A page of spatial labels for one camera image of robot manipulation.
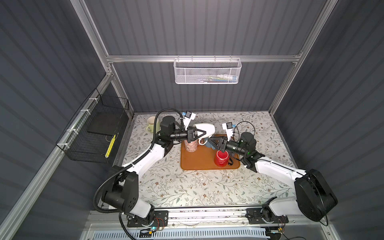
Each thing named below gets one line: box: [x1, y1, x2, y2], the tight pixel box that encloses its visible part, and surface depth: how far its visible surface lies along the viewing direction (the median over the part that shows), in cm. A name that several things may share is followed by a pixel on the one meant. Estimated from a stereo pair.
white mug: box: [193, 123, 216, 146], surface depth 77 cm
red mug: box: [214, 150, 230, 167], surface depth 89 cm
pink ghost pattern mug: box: [184, 139, 200, 153], surface depth 95 cm
